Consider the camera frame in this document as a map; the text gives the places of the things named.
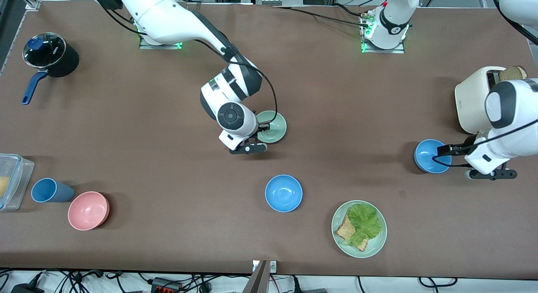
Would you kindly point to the pink plastic bowl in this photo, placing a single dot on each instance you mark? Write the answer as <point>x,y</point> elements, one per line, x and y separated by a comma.
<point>88,211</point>

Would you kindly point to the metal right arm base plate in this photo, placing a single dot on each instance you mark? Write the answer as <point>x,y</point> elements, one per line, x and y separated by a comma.
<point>168,46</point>

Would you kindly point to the brown bread slice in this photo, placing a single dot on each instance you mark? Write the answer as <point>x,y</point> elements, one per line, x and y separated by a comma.
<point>345,230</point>

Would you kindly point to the glass lid with blue knob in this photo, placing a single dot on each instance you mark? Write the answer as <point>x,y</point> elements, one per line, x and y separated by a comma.
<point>46,49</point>

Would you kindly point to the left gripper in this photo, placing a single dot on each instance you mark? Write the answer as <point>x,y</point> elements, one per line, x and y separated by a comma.
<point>468,148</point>

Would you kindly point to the green lettuce leaf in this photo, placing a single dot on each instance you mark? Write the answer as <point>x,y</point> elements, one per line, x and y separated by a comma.
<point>365,221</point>

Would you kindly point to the grey camera pole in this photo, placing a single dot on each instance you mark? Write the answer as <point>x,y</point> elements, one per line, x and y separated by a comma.
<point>257,280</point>

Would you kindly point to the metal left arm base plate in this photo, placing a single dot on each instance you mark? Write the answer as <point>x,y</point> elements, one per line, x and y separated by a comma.
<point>397,51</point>

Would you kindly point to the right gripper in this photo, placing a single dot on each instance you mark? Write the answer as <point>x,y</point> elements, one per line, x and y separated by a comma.
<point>261,127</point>

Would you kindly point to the green plastic bowl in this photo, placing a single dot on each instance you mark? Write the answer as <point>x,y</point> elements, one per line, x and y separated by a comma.
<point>277,127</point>

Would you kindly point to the blue plastic bowl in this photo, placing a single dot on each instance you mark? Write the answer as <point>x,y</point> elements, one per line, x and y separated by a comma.
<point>426,158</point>
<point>283,193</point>

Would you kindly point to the green plate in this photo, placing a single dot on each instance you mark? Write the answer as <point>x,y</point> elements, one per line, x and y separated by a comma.
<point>376,242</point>

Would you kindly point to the orange and black device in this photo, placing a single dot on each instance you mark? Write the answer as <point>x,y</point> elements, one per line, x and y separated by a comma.
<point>166,285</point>

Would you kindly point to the black power adapter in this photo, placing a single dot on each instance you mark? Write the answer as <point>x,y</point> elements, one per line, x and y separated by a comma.
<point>27,289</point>

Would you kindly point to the white toaster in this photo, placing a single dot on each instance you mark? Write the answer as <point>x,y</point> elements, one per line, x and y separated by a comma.
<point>470,99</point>

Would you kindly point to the small metal bracket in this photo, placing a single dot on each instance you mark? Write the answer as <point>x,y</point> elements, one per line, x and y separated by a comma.
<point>272,266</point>

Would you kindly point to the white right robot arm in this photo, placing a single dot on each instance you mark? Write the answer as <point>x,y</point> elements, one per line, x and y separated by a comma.
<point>168,19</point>

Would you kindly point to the clear plastic food container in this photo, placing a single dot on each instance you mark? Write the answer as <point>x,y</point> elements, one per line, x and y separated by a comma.
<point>19,179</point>

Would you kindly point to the blue plastic cup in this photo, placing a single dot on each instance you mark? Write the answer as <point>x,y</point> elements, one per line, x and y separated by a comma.
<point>50,191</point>

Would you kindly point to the yellow food piece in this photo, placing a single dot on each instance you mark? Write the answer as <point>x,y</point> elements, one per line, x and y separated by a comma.
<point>3,187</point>

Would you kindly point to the bread slice in toaster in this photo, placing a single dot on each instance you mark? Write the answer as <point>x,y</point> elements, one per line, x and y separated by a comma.
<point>512,73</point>

